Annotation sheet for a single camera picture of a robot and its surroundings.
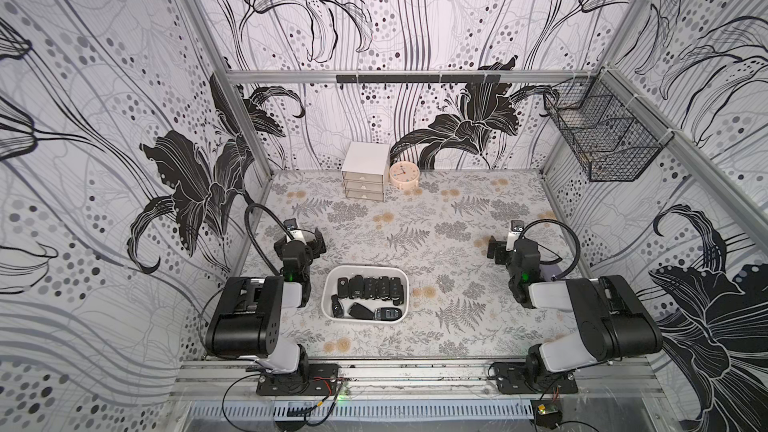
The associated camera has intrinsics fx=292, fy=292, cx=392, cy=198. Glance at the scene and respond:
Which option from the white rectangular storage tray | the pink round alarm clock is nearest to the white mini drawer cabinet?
the pink round alarm clock

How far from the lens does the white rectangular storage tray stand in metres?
0.84

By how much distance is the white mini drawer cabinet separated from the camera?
1036 mm

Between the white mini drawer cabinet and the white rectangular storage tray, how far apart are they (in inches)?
12.1
